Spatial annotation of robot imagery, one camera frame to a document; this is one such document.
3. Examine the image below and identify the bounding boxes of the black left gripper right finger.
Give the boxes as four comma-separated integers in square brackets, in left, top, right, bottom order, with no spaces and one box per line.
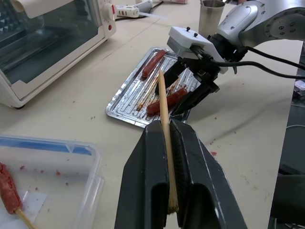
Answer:
[169,120,248,229]

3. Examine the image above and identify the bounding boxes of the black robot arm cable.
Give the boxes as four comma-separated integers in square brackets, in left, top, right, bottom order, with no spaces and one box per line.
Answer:
[197,46,305,79]

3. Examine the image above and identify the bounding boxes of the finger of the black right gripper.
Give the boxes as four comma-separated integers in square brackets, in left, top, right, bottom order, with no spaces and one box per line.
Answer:
[154,62,190,94]
[171,82,219,116]

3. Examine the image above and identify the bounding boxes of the aluminium foil tray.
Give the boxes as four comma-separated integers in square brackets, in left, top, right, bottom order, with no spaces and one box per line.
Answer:
[105,47,202,130]

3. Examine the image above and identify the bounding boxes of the white handheld device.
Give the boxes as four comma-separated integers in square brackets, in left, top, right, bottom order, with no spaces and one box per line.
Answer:
[115,0,153,19]

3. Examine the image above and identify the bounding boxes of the red sausage on skewer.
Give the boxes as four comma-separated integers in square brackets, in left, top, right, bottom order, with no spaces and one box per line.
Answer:
[0,162,24,215]

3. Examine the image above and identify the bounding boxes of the clear plastic container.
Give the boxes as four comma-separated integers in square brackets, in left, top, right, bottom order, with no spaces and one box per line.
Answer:
[0,135,105,229]

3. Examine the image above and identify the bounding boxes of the cream toaster oven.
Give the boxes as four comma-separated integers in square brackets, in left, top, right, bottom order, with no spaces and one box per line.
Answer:
[0,0,117,109]

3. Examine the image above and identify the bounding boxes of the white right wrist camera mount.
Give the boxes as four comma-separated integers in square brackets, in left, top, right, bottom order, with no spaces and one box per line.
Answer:
[166,26,229,73]

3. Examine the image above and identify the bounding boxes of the wooden skewer with sausage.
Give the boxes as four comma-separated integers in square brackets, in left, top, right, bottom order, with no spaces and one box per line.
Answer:
[15,208,37,229]

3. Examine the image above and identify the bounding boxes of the steel cup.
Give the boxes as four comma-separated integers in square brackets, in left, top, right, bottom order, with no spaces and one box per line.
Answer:
[199,0,226,39]

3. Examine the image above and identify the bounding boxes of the bare wooden skewer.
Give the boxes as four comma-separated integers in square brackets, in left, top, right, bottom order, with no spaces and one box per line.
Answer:
[158,70,180,214]

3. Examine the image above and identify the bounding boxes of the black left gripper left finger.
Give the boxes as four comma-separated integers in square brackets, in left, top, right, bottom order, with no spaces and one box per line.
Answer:
[114,120,171,229]

